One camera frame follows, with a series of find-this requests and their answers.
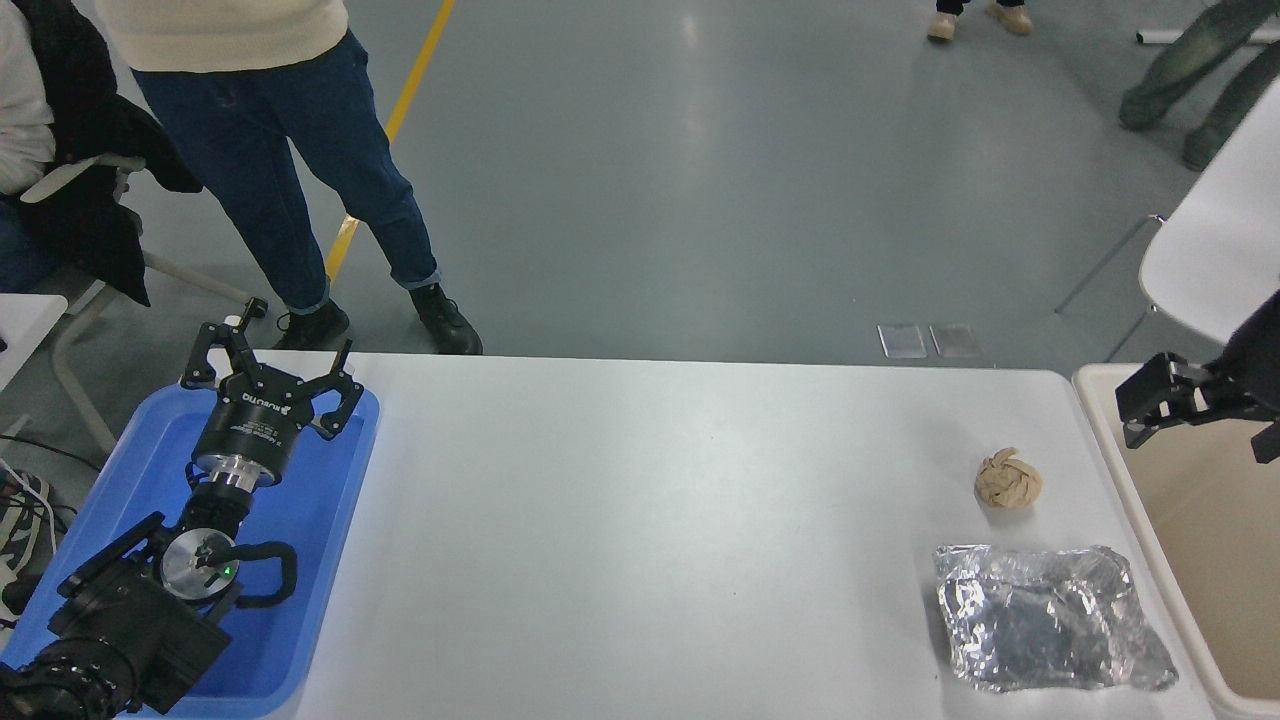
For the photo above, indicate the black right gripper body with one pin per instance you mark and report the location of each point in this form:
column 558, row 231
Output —
column 1260, row 360

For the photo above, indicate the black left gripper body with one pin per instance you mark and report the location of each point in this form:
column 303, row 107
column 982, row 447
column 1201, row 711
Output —
column 255, row 425

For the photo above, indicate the white office chair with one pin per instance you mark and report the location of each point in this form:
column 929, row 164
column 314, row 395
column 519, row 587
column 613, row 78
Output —
column 180, row 275

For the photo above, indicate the white round table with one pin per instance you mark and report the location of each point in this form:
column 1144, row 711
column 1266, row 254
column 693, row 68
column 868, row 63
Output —
column 1215, row 240

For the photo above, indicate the large pale bin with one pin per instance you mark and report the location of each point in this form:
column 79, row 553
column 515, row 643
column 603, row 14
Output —
column 1200, row 560

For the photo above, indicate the blue plastic tray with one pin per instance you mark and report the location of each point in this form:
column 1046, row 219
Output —
column 300, row 560

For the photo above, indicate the crumpled tan paper ball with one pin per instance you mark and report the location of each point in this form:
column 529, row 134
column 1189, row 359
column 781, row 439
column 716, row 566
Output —
column 1008, row 480

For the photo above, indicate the black jacket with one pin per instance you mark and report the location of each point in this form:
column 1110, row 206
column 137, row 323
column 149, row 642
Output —
column 90, row 210

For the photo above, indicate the white desk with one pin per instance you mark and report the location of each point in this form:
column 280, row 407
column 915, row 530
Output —
column 25, row 325

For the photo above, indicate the clear floor plate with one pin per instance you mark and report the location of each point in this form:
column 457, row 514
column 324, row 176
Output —
column 956, row 340
column 902, row 341

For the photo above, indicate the standing person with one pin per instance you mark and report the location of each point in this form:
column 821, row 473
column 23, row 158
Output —
column 260, row 140

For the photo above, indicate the crumpled silver foil tray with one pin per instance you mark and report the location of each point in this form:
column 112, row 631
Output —
column 1050, row 620

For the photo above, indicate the grey white sneaker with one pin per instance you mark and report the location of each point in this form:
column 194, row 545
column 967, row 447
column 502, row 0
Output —
column 20, row 510

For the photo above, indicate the seated person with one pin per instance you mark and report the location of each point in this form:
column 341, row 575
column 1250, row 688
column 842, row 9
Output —
column 20, row 110

